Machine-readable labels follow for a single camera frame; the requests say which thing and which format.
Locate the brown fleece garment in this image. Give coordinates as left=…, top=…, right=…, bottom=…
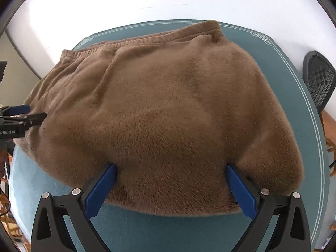
left=14, top=21, right=304, bottom=216

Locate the wooden chair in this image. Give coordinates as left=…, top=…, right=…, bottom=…
left=320, top=110, right=336, bottom=177
left=1, top=148, right=30, bottom=247

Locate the teal table mat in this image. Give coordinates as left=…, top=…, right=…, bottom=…
left=9, top=23, right=329, bottom=251

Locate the black mesh chair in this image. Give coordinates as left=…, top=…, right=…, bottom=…
left=302, top=51, right=335, bottom=114

